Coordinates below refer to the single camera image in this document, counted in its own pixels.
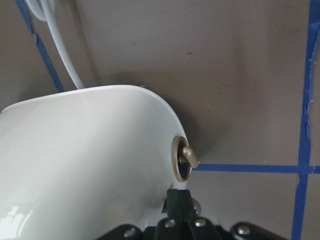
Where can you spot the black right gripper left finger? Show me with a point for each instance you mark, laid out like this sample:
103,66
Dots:
170,228

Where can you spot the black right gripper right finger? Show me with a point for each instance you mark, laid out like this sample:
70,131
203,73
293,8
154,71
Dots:
197,226

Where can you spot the white two-slot toaster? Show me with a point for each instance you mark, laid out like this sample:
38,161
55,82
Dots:
75,165

